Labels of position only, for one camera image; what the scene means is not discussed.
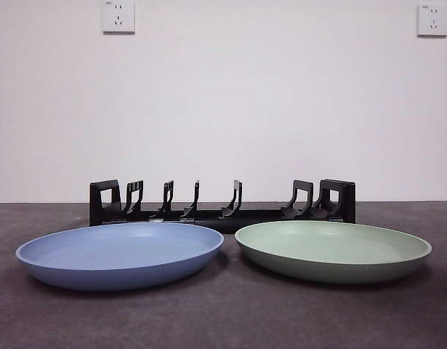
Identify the green round plate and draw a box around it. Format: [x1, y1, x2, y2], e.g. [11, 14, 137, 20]
[234, 218, 433, 285]

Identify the blue round plate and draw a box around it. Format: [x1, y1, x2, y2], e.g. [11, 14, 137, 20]
[15, 222, 225, 292]

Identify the black plate rack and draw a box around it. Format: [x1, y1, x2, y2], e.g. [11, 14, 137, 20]
[89, 179, 356, 234]

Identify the white wall socket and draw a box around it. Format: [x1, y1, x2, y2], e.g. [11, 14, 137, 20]
[102, 0, 136, 36]
[416, 4, 447, 38]

